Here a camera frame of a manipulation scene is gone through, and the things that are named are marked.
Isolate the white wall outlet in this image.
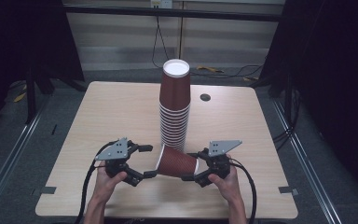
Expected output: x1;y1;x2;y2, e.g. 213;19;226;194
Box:
149;0;173;9

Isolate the black horizontal bar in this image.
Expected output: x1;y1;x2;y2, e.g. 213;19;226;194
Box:
62;4;283;23

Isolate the person's left hand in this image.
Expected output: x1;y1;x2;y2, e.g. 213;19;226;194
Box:
92;169;129;202

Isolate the yellow floor tape piece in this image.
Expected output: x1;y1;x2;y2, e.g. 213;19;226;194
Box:
12;91;28;104

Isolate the black metal stand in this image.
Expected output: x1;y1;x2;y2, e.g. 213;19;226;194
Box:
23;66;56;125

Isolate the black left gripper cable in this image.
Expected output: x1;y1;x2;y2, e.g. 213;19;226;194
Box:
74;141;119;224

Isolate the metal floor rail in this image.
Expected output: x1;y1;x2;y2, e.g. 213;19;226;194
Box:
0;102;46;218
270;98;343;224

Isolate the thin vertical pole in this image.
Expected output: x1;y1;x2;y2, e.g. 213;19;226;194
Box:
178;1;185;61

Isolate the stack of brown paper cups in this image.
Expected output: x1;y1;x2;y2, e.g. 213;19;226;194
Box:
158;58;191;153

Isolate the black floor cable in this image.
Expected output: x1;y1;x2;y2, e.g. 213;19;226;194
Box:
189;63;264;79

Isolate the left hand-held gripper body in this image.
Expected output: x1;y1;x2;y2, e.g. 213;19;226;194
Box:
94;137;138;179

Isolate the person's right hand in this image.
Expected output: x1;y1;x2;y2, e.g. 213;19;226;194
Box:
207;154;242;204

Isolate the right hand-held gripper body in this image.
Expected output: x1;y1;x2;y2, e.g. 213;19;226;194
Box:
200;139;243;179

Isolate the single brown ribbed paper cup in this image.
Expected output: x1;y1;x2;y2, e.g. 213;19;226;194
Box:
155;144;200;178

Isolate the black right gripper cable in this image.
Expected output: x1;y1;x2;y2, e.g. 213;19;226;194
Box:
228;157;258;224

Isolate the black cable bundle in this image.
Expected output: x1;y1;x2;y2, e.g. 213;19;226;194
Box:
272;88;303;152

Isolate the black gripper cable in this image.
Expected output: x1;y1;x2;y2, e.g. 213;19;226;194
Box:
74;141;119;224
228;157;258;224

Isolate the dark curtain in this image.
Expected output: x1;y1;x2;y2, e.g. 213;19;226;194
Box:
258;0;358;203
0;0;86;133

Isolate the black hanging cable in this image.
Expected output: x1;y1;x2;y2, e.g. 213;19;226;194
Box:
151;15;169;70

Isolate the grey table edge bracket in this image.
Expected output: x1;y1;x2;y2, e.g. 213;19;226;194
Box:
278;185;299;197
39;186;58;196

